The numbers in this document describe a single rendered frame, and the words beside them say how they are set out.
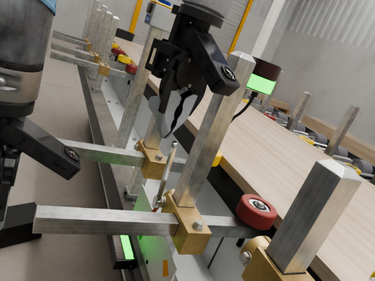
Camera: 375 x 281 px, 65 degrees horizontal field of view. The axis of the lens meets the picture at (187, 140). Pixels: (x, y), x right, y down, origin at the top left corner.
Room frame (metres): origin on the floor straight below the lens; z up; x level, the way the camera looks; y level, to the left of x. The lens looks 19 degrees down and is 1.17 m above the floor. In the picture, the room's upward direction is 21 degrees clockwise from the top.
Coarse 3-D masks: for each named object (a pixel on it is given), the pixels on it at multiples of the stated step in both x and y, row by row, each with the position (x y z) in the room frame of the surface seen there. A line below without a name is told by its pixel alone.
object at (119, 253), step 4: (112, 236) 0.55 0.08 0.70; (116, 236) 0.56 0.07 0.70; (116, 240) 0.55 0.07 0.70; (120, 240) 0.55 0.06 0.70; (116, 244) 0.53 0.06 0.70; (120, 244) 0.54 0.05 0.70; (116, 248) 0.52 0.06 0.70; (120, 248) 0.53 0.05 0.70; (116, 252) 0.51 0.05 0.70; (120, 252) 0.52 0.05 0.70; (116, 256) 0.50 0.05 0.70; (120, 256) 0.50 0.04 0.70
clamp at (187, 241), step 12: (168, 192) 0.54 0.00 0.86; (168, 204) 0.51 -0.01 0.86; (180, 216) 0.47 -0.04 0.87; (192, 216) 0.48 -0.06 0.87; (180, 228) 0.45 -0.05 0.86; (192, 228) 0.45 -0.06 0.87; (204, 228) 0.46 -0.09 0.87; (180, 240) 0.44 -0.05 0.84; (192, 240) 0.44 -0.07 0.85; (204, 240) 0.45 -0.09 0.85; (180, 252) 0.43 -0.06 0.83; (192, 252) 0.44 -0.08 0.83
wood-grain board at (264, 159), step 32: (192, 128) 0.97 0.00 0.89; (256, 128) 1.30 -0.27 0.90; (224, 160) 0.77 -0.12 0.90; (256, 160) 0.86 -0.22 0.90; (288, 160) 0.99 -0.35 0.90; (256, 192) 0.63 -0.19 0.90; (288, 192) 0.70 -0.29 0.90; (352, 224) 0.66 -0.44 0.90; (320, 256) 0.46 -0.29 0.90; (352, 256) 0.51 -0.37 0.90
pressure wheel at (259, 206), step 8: (240, 200) 0.56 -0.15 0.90; (248, 200) 0.56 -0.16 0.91; (256, 200) 0.58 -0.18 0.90; (264, 200) 0.59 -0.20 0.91; (240, 208) 0.55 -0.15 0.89; (248, 208) 0.53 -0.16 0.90; (256, 208) 0.54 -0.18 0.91; (264, 208) 0.56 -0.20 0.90; (272, 208) 0.57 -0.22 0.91; (240, 216) 0.54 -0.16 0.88; (248, 216) 0.53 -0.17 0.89; (256, 216) 0.52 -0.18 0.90; (264, 216) 0.52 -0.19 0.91; (272, 216) 0.53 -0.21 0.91; (248, 224) 0.52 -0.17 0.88; (256, 224) 0.52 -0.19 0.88; (264, 224) 0.52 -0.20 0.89; (240, 240) 0.56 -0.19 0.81
